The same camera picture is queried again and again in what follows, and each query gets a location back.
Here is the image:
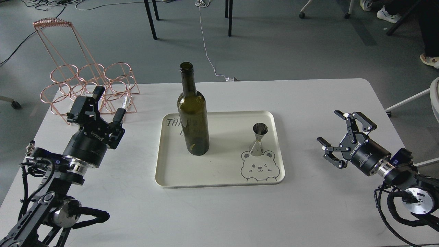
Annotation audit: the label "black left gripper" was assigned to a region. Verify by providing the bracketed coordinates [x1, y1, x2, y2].
[64, 86, 126, 168]

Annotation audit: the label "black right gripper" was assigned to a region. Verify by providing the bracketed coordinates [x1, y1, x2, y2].
[317, 110, 392, 177]

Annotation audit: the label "silver steel jigger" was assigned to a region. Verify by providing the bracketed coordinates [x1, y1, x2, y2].
[248, 122, 268, 156]

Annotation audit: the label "dark green wine bottle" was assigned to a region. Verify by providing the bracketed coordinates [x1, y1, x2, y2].
[177, 61, 210, 156]

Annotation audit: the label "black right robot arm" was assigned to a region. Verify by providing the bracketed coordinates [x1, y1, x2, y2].
[317, 110, 438, 246]

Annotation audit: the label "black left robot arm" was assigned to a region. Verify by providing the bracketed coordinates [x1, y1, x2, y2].
[1, 86, 126, 247]

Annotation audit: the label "white office chair right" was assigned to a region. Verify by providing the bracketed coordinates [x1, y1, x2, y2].
[386, 78, 439, 169]

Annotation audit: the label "person's beige shoe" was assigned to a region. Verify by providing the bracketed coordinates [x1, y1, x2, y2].
[419, 53, 439, 69]

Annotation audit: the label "black table legs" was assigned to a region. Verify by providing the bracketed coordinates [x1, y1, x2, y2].
[143, 0, 234, 40]

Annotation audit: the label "cream bear serving tray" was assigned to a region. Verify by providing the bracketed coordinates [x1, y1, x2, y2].
[155, 110, 285, 188]

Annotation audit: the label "person's white shoe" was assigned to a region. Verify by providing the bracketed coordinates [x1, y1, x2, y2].
[377, 7, 402, 23]

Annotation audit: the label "white chair base top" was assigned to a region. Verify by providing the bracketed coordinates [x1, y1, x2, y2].
[298, 0, 360, 19]

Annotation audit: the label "person in black trousers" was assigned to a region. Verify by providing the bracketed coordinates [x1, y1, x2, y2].
[384, 0, 439, 57]

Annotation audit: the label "copper wire wine rack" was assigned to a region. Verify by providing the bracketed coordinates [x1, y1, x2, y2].
[33, 17, 141, 121]

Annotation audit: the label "black cables on floor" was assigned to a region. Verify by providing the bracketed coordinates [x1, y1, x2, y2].
[0, 0, 144, 66]

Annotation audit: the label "white cable on floor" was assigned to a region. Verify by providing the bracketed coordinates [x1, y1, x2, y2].
[195, 0, 240, 82]

